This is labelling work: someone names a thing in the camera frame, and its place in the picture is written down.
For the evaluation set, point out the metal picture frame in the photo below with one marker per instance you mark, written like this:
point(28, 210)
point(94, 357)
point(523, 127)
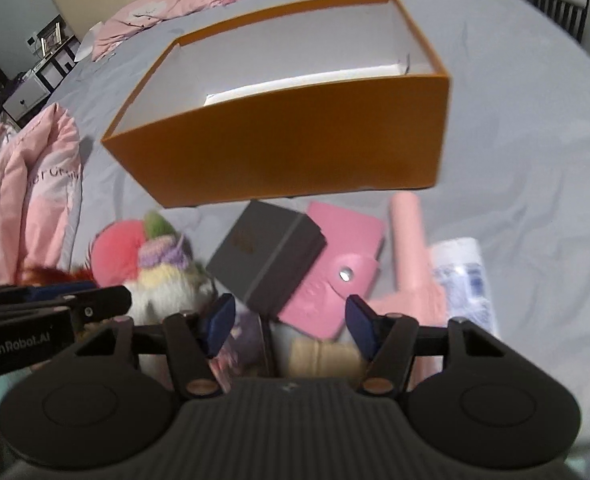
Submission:
point(52, 35)

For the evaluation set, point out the red fluffy tassel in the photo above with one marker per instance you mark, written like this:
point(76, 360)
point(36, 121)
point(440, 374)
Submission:
point(55, 275)

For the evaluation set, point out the pink plastic tube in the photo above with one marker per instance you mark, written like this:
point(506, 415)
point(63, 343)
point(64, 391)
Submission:
point(410, 245)

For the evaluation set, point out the white blue tissue packet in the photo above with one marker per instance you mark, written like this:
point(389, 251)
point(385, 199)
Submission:
point(467, 280)

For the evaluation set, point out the pastel yarn plush toy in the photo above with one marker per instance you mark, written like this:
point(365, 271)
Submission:
point(167, 265)

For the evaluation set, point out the light pink pillow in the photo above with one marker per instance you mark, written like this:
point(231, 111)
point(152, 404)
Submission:
point(160, 10)

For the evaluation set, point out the pink quilt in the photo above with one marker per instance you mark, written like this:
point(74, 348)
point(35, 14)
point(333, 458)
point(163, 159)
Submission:
point(25, 195)

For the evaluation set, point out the beige woven object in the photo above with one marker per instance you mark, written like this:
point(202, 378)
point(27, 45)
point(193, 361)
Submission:
point(320, 357)

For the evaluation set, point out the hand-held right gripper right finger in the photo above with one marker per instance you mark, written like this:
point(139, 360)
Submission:
point(362, 327)

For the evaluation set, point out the pink plush ball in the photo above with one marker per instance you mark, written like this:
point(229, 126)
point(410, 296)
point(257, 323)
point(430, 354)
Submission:
point(117, 255)

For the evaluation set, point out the purple printed booklet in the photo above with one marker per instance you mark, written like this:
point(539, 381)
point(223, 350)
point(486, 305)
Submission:
point(247, 345)

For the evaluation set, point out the orange cardboard box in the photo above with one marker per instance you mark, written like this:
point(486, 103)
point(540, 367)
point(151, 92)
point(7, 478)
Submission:
point(285, 145)

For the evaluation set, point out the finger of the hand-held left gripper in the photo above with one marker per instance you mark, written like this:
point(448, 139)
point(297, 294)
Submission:
point(107, 302)
point(50, 290)

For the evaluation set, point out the grey bed sheet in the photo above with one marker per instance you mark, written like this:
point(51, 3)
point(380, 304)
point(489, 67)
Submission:
point(525, 135)

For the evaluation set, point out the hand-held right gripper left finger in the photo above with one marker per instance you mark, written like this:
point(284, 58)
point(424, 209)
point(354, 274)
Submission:
point(217, 327)

